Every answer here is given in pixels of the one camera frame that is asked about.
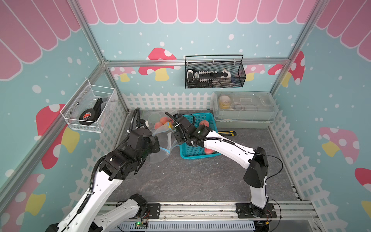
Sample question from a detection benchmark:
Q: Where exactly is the clear green zip-top bag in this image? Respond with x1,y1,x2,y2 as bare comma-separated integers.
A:
141,109,179,135

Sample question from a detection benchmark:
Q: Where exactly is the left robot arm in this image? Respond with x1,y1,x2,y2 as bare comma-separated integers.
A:
46,108,160,232

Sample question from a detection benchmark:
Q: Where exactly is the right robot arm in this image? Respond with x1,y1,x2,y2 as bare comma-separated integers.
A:
166,112,269,218

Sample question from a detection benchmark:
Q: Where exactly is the teal plastic basket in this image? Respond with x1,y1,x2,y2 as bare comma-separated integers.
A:
178,112,224,160

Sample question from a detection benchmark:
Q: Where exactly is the yellow black utility knife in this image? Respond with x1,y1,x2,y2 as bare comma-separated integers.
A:
218,130,237,136

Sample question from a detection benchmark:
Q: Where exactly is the clear plastic storage box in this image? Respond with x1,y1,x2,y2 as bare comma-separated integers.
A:
212,91,279,129

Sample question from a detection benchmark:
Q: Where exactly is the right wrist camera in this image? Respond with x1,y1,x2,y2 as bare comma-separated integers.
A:
170,114,185,129

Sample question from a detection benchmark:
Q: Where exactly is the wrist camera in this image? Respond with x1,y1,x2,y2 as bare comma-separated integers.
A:
170,114,185,129
140,119,149,129

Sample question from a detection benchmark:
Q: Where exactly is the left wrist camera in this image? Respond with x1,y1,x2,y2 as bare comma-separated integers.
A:
140,119,149,129

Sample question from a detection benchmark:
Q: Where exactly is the black wire wall basket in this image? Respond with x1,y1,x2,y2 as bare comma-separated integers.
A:
184,55,246,89

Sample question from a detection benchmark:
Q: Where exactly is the white wire wall basket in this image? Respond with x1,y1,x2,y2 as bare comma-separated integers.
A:
60,79,118,133

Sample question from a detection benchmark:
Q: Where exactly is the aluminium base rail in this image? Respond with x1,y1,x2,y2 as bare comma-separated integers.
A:
75,200,322,232

